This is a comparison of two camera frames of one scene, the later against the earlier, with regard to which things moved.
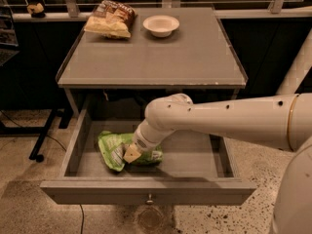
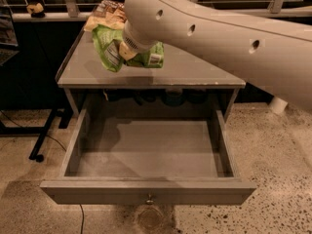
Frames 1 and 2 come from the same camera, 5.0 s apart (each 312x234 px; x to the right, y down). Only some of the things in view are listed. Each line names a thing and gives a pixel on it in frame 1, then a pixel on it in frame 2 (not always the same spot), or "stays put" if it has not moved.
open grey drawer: x=197 y=168 stays put
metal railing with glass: x=78 y=2 stays put
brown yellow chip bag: x=112 y=19 stays put
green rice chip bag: x=112 y=145 -> x=106 y=40
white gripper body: x=140 y=141 -> x=136 y=45
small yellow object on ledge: x=36 y=10 stays put
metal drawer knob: x=149 y=201 stays put
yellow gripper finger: x=132 y=153 -> x=126 y=52
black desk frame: x=28 y=79 stays put
